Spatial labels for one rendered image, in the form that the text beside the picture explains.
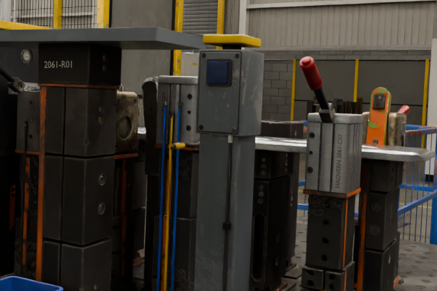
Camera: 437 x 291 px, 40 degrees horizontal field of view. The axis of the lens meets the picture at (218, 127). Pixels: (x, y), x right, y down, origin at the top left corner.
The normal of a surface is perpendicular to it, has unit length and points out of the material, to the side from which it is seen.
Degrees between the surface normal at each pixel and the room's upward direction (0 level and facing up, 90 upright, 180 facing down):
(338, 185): 90
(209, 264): 90
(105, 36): 90
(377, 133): 78
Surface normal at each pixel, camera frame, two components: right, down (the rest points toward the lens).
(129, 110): 0.89, 0.06
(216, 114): -0.46, 0.03
